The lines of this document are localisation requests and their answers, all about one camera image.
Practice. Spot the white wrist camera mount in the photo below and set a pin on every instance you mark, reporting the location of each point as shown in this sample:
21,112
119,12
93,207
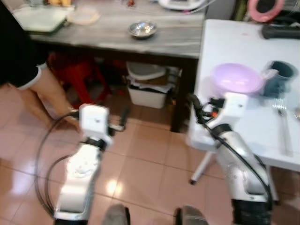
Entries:
234,105
93,119

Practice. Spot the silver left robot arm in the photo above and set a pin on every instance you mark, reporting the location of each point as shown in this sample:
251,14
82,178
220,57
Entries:
79,178

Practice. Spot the white folding table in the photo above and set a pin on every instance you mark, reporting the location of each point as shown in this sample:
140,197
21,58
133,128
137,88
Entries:
234,47

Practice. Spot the pale green tray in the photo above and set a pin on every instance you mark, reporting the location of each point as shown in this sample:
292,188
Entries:
42,18

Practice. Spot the purple plastic bowl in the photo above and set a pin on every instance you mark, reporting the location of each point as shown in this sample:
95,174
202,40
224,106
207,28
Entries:
236,77

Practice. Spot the small steel bowl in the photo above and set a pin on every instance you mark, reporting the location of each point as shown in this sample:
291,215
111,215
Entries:
143,29

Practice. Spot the silver fork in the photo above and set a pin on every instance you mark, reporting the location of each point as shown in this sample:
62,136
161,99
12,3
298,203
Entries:
283,126

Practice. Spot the silver spoon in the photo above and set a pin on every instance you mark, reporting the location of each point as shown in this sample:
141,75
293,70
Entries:
297,113

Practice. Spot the grey right robot foot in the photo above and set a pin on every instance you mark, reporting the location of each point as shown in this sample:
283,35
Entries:
192,216

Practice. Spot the grey wooden table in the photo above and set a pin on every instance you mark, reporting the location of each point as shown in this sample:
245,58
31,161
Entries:
93,40

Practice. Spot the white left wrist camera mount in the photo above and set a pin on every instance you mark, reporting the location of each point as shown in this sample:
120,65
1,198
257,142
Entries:
93,119

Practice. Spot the black handheld controller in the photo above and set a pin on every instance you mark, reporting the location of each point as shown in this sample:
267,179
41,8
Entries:
281,31

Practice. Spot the grey robot foot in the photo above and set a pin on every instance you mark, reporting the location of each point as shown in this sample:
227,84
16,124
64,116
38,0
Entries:
116,215
192,216

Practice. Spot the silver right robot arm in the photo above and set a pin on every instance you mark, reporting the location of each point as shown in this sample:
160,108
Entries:
243,164

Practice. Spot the dark teal mug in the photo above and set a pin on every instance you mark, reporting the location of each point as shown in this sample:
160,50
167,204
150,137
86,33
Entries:
280,77

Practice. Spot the pink round frame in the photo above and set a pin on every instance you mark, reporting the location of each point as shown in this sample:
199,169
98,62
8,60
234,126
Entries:
253,11

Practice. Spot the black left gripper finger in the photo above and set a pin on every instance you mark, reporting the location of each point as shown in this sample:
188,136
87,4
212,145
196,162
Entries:
124,118

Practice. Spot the white plastic bin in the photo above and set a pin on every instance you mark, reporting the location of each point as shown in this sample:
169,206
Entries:
147,91

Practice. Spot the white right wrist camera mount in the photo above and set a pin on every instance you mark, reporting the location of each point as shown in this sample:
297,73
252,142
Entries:
234,105

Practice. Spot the person in black shirt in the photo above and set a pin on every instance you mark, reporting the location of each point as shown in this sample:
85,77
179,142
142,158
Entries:
18,51

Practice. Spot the red plastic stool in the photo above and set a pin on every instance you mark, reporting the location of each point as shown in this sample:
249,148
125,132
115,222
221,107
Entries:
79,75

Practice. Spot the grey left robot foot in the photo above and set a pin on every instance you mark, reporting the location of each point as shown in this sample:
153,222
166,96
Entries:
116,215

